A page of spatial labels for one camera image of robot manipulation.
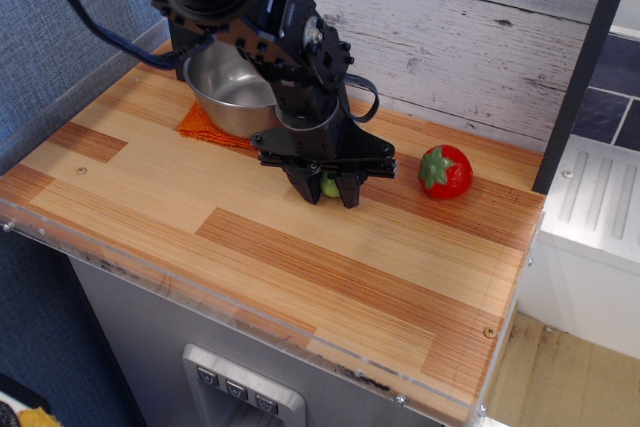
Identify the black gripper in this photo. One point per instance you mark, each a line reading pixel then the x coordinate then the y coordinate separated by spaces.
pixel 331 144

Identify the green handled grey spatula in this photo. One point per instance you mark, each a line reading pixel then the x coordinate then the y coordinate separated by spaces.
pixel 329 186

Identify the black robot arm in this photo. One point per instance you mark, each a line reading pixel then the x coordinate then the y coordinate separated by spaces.
pixel 306 65

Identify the red toy strawberry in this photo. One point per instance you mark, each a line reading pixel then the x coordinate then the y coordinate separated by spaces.
pixel 445 172

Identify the stainless steel pot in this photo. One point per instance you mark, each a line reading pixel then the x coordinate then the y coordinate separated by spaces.
pixel 230 91

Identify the orange cloth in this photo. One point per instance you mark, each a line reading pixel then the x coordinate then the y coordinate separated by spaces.
pixel 197 125

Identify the grey toy fridge cabinet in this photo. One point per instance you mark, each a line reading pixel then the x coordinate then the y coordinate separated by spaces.
pixel 160 347

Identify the white toy sink unit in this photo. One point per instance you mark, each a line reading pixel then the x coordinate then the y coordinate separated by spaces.
pixel 583 271

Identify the yellow object at corner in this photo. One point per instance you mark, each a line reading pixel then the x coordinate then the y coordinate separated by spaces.
pixel 37 418

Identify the black vertical post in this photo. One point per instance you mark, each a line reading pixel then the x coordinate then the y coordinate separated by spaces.
pixel 592 47

